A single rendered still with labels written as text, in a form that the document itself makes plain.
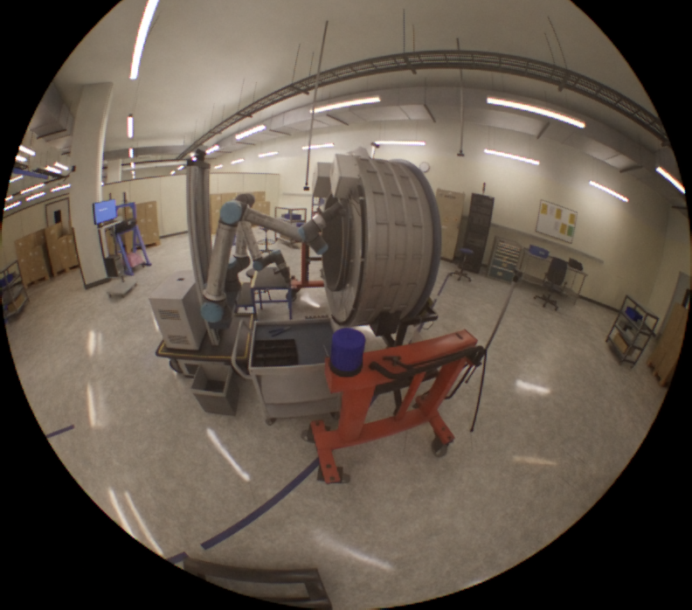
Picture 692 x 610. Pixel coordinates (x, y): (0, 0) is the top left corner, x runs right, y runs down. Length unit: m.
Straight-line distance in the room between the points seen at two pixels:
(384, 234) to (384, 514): 1.71
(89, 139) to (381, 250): 5.52
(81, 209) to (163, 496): 4.79
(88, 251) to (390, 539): 5.82
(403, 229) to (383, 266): 0.23
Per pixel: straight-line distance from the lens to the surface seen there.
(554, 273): 5.21
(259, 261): 1.79
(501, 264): 5.73
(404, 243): 1.19
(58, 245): 8.03
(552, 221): 6.94
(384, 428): 1.50
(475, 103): 4.51
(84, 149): 5.50
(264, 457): 1.68
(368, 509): 1.59
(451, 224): 6.00
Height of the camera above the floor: 1.57
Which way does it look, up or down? 20 degrees down
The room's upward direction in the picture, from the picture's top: 5 degrees clockwise
